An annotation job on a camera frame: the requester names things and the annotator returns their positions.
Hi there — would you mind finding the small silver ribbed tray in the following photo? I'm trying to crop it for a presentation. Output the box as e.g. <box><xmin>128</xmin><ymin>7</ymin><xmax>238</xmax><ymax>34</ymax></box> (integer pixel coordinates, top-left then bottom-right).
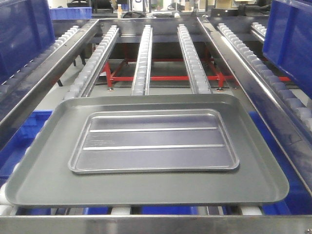
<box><xmin>68</xmin><ymin>109</ymin><xmax>239</xmax><ymax>174</ymax></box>

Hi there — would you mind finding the large grey metal tray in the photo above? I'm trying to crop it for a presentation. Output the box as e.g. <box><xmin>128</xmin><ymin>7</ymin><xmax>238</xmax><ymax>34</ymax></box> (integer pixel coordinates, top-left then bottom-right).
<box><xmin>5</xmin><ymin>94</ymin><xmax>289</xmax><ymax>207</ymax></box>

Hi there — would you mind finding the centre roller track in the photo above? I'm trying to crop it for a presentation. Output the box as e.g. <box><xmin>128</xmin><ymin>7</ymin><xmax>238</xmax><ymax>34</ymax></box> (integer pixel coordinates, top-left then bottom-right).
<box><xmin>131</xmin><ymin>25</ymin><xmax>153</xmax><ymax>96</ymax></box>

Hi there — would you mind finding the right-centre roller track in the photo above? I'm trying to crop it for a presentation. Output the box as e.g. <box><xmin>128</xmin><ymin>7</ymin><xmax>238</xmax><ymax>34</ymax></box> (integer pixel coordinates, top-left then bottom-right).
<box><xmin>177</xmin><ymin>24</ymin><xmax>213</xmax><ymax>94</ymax></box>

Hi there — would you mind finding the left-centre roller track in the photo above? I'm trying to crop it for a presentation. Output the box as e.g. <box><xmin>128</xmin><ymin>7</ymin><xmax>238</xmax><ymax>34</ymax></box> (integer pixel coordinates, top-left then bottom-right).
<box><xmin>64</xmin><ymin>25</ymin><xmax>119</xmax><ymax>100</ymax></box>

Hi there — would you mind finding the far right roller track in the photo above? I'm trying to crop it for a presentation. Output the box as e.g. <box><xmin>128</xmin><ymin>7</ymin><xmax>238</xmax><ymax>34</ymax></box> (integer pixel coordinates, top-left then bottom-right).
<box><xmin>217</xmin><ymin>23</ymin><xmax>312</xmax><ymax>129</ymax></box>

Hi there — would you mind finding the blue bin lower left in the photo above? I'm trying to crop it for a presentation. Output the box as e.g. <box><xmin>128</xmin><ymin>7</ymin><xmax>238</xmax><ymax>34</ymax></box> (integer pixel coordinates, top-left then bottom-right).
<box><xmin>0</xmin><ymin>110</ymin><xmax>52</xmax><ymax>182</ymax></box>

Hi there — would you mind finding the blue bin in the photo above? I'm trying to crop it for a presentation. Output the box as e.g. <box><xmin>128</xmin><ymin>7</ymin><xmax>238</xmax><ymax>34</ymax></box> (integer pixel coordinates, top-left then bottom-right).
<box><xmin>0</xmin><ymin>110</ymin><xmax>52</xmax><ymax>182</ymax></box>
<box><xmin>262</xmin><ymin>0</ymin><xmax>312</xmax><ymax>98</ymax></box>
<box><xmin>249</xmin><ymin>111</ymin><xmax>312</xmax><ymax>215</ymax></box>
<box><xmin>0</xmin><ymin>0</ymin><xmax>55</xmax><ymax>83</ymax></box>

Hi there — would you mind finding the blue bin upper right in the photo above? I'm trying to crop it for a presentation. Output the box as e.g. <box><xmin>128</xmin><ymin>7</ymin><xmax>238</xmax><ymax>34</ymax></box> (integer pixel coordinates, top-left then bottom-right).
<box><xmin>262</xmin><ymin>0</ymin><xmax>312</xmax><ymax>98</ymax></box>

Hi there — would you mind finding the far left roller track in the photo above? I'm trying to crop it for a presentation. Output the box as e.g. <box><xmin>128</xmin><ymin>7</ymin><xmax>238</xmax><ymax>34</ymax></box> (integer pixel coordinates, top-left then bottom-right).
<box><xmin>0</xmin><ymin>25</ymin><xmax>79</xmax><ymax>99</ymax></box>

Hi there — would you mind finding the blue bin upper left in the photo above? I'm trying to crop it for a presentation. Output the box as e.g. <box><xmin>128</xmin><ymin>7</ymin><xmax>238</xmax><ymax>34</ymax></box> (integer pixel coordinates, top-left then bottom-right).
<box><xmin>0</xmin><ymin>0</ymin><xmax>55</xmax><ymax>83</ymax></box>

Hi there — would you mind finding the blue bin lower right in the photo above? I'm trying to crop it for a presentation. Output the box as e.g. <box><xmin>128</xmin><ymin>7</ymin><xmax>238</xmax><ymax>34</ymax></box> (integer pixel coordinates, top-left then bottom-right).
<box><xmin>249</xmin><ymin>111</ymin><xmax>312</xmax><ymax>215</ymax></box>

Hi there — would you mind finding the red steel floor frame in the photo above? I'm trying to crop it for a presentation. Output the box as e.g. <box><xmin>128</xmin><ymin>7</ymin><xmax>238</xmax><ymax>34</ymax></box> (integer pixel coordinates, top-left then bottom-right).
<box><xmin>99</xmin><ymin>43</ymin><xmax>292</xmax><ymax>92</ymax></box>

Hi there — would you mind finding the steel front rack rail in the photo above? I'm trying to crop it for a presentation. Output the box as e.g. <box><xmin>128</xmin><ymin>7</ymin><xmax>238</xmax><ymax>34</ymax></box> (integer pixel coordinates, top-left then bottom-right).
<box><xmin>0</xmin><ymin>215</ymin><xmax>312</xmax><ymax>234</ymax></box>

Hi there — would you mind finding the right steel divider rail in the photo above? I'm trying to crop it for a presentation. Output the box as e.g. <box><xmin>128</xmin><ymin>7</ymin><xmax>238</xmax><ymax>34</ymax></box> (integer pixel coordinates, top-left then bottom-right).
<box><xmin>197</xmin><ymin>18</ymin><xmax>312</xmax><ymax>192</ymax></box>

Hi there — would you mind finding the steel divider rail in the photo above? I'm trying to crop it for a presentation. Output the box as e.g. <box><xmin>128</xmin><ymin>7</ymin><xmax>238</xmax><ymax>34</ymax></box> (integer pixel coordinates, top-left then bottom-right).
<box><xmin>0</xmin><ymin>19</ymin><xmax>100</xmax><ymax>148</ymax></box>
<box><xmin>197</xmin><ymin>18</ymin><xmax>312</xmax><ymax>192</ymax></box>

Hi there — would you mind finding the left steel divider rail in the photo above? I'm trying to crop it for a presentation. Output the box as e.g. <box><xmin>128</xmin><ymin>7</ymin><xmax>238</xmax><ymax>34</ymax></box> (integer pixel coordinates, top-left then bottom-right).
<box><xmin>0</xmin><ymin>19</ymin><xmax>100</xmax><ymax>148</ymax></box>

